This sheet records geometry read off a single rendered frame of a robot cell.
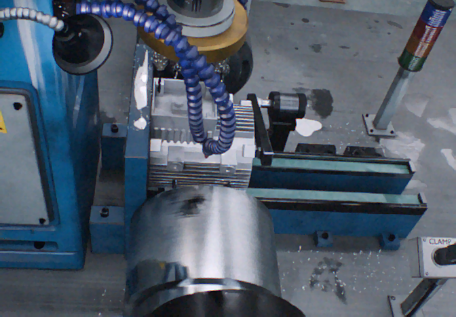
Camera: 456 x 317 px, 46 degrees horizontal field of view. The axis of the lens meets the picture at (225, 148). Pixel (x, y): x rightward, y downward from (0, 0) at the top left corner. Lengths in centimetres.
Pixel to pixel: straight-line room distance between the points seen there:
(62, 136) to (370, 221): 74
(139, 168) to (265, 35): 96
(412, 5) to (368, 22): 185
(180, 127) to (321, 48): 89
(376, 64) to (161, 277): 121
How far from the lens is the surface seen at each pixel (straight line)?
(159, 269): 80
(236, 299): 54
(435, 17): 135
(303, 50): 176
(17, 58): 75
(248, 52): 122
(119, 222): 110
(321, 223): 126
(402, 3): 381
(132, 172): 94
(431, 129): 166
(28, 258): 115
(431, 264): 103
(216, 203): 84
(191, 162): 102
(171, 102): 104
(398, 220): 130
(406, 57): 142
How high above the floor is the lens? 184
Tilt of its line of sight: 48 degrees down
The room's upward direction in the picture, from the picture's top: 12 degrees clockwise
